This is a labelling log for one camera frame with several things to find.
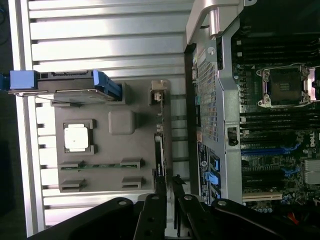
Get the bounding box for green RAM stick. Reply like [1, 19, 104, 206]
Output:
[77, 162, 123, 172]

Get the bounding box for black expansion slot blue latch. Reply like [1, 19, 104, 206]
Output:
[242, 166, 301, 180]

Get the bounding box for open black PC case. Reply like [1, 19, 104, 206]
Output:
[183, 0, 320, 240]

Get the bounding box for hard disk with blue caddy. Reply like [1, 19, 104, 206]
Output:
[0, 69, 124, 103]

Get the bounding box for small silver heatsink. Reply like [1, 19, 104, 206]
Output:
[303, 158, 320, 186]

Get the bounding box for CPU socket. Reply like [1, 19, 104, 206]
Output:
[256, 63, 310, 110]

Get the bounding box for orange and yellow wire bundle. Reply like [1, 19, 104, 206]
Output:
[287, 212, 301, 225]

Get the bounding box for silver CPU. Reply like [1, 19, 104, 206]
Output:
[64, 123, 90, 152]

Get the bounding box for green motherboard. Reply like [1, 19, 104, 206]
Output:
[231, 32, 320, 218]

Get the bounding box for white PCI expansion slot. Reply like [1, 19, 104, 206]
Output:
[241, 191, 283, 203]

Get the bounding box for metal CPU socket cover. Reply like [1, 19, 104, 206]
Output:
[306, 65, 320, 102]

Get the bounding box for grey parts rack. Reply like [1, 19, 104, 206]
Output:
[50, 79, 174, 194]

